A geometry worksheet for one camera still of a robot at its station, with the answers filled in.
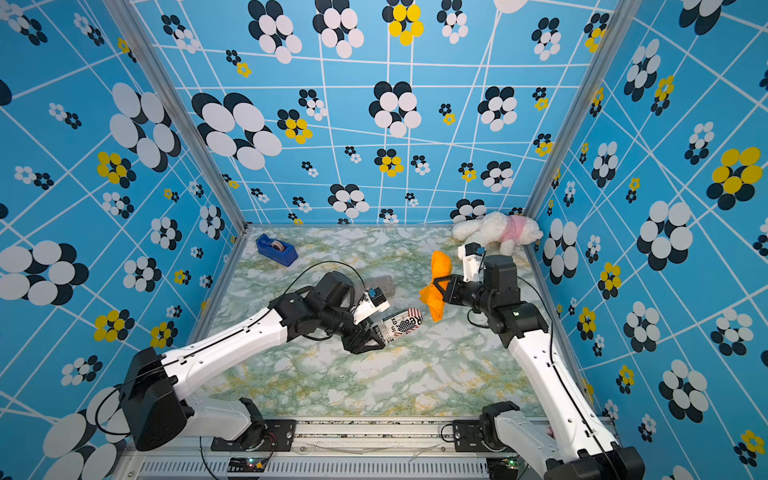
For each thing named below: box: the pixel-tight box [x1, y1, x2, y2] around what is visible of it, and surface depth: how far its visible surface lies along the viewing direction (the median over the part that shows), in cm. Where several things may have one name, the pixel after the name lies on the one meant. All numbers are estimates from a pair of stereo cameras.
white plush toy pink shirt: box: [452, 211, 544, 256], surface depth 110 cm
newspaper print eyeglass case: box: [377, 308, 423, 344], surface depth 73 cm
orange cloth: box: [420, 251, 453, 322], surface depth 74 cm
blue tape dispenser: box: [255, 233, 299, 267], surface depth 110 cm
